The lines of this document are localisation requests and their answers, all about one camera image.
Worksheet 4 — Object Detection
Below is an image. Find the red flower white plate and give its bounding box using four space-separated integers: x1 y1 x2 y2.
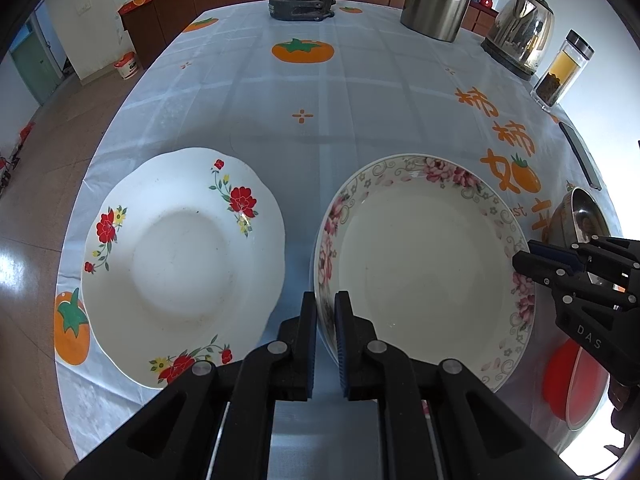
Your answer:
81 147 287 390

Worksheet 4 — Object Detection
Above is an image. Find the persimmon print tablecloth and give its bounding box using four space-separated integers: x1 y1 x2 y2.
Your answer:
54 0 623 480

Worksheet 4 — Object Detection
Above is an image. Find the glass tea bottle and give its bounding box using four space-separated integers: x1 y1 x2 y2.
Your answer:
531 30 595 109

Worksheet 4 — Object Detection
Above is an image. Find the stainless steel bowl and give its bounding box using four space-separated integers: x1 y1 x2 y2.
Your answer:
542 186 612 261

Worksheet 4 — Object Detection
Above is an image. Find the stainless electric kettle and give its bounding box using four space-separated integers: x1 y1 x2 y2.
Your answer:
481 0 556 81

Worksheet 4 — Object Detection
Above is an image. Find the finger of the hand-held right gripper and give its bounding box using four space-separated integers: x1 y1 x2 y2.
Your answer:
512 251 638 308
527 235 640 273

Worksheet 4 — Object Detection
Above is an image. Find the brown wooden cabinet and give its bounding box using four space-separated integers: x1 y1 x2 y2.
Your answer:
118 0 501 71

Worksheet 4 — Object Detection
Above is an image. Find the black smartphone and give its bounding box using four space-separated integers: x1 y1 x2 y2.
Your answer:
558 121 603 192

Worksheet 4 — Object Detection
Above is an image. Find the white plastic bucket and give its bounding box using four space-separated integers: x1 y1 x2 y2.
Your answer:
113 52 139 80

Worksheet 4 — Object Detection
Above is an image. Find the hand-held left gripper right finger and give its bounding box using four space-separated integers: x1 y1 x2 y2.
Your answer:
334 290 581 480

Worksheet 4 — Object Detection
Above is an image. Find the green door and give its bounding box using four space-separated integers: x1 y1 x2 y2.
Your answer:
11 12 63 106

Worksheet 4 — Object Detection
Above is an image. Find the stainless steel thermos jug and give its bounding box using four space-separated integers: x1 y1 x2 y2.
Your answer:
400 0 476 43

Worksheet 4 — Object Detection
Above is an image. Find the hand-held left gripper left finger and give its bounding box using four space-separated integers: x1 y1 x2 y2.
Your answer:
65 292 318 480

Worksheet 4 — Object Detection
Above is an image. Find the red plastic bowl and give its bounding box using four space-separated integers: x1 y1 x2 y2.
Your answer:
542 337 612 432

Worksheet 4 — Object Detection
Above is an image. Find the pink floral rim plate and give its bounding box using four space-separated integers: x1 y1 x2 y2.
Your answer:
313 155 537 393

